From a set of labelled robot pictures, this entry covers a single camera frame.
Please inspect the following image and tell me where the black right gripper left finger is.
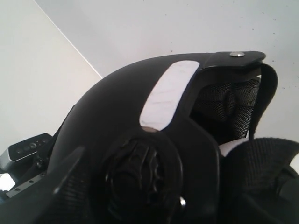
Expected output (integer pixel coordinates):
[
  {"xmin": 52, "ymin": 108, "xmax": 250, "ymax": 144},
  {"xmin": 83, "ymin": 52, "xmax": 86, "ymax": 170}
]
[{"xmin": 48, "ymin": 146, "xmax": 85, "ymax": 194}]

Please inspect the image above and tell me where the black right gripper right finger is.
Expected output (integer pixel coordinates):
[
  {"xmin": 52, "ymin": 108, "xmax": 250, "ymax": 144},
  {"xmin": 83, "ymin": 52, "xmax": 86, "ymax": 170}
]
[{"xmin": 276, "ymin": 165, "xmax": 299, "ymax": 224}]

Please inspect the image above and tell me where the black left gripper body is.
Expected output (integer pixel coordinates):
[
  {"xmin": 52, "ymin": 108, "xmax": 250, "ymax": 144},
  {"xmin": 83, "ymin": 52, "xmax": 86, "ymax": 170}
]
[{"xmin": 0, "ymin": 149, "xmax": 50, "ymax": 203}]

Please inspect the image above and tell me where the black helmet with visor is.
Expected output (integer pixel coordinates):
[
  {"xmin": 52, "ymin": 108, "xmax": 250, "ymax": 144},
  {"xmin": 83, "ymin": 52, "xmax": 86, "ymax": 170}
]
[{"xmin": 0, "ymin": 50, "xmax": 299, "ymax": 224}]

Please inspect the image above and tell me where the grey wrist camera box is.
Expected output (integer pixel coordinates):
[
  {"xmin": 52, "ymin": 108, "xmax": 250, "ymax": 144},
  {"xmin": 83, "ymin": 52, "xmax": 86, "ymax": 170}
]
[{"xmin": 8, "ymin": 133, "xmax": 52, "ymax": 162}]

